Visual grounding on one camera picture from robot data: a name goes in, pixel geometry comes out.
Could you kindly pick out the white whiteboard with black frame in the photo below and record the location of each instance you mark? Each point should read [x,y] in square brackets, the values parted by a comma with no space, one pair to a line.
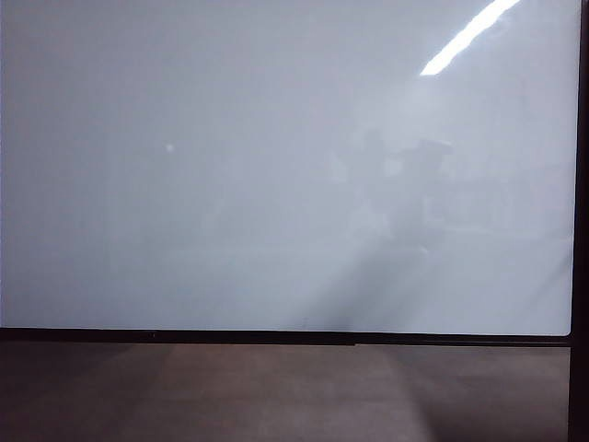
[230,184]

